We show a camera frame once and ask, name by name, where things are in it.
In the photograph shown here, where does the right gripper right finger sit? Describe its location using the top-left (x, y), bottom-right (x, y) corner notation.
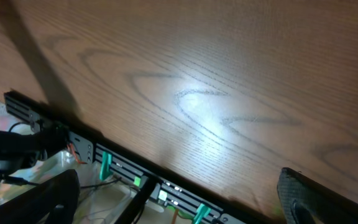
top-left (277, 167), bottom-right (358, 224)

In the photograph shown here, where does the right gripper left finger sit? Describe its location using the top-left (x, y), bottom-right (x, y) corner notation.
top-left (0, 169), bottom-right (80, 224)

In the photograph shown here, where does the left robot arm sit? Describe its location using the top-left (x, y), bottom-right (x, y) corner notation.
top-left (0, 124), bottom-right (68, 185)

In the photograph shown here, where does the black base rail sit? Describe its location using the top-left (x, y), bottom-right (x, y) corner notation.
top-left (4, 91), bottom-right (263, 223)

